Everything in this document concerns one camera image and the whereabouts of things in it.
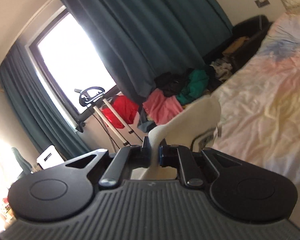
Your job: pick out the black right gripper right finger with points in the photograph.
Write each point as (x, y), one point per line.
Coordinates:
(168, 155)

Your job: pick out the pink garment on pile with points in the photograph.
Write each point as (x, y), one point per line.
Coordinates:
(160, 108)

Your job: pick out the teal curtain far side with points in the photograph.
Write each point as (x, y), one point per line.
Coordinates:
(138, 40)

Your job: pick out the cream white knit garment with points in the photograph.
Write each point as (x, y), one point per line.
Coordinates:
(200, 118)

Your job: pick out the white air purifier box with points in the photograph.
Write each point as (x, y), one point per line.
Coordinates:
(49, 158)

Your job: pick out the wall power socket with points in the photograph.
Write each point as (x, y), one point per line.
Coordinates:
(262, 3)

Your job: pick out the red garment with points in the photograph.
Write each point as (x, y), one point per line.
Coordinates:
(126, 108)

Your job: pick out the black garment on pile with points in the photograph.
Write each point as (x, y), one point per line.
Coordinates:
(171, 84)

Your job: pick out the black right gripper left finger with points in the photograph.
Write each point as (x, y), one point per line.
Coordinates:
(140, 156)

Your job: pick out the green garment on pile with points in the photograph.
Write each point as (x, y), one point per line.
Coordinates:
(195, 86)

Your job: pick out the teal curtain near desk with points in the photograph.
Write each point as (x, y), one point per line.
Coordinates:
(36, 112)

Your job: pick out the pink pastel bed blanket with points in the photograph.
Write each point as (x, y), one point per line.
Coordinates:
(261, 103)

